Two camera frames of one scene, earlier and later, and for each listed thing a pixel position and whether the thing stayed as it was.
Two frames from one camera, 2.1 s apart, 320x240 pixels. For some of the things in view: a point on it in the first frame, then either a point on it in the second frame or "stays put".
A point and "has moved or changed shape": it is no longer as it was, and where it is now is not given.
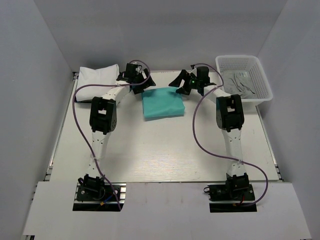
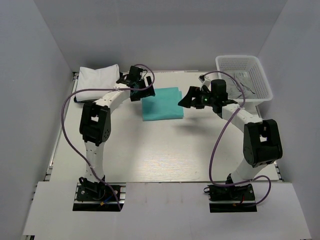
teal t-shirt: (162, 101) has moved or changed shape
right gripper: (177, 82) -> (186, 101)
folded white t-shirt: (87, 76) stays put
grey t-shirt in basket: (239, 82) stays put
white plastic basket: (244, 75) stays put
